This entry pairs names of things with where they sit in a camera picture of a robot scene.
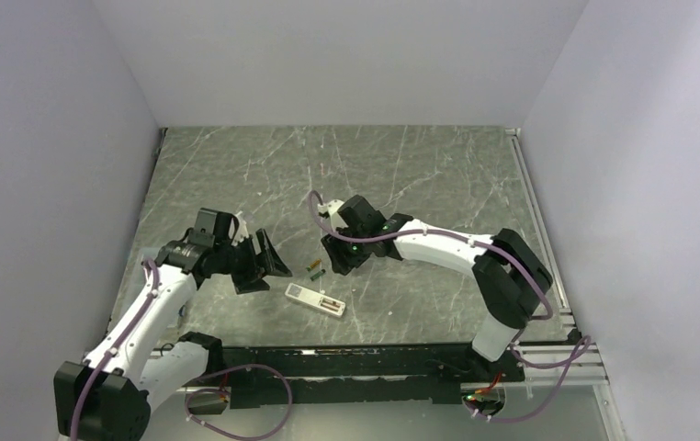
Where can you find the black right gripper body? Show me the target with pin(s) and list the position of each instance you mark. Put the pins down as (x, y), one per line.
(345, 254)

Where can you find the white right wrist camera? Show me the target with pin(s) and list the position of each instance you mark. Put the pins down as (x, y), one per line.
(330, 210)

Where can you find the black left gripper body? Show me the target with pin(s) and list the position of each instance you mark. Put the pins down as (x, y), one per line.
(238, 257)

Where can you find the clear plastic storage box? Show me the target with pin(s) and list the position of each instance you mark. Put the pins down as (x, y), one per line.
(179, 317)

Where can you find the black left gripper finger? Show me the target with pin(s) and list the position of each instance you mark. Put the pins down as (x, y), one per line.
(267, 258)
(249, 285)

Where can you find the white remote control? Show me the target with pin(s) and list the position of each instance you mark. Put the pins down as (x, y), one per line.
(315, 299)

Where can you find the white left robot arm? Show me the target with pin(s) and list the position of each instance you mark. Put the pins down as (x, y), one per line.
(112, 393)

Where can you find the green AAA battery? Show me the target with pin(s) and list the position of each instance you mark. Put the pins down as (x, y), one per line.
(318, 275)

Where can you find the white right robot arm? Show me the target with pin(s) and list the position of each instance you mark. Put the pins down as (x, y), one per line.
(512, 280)

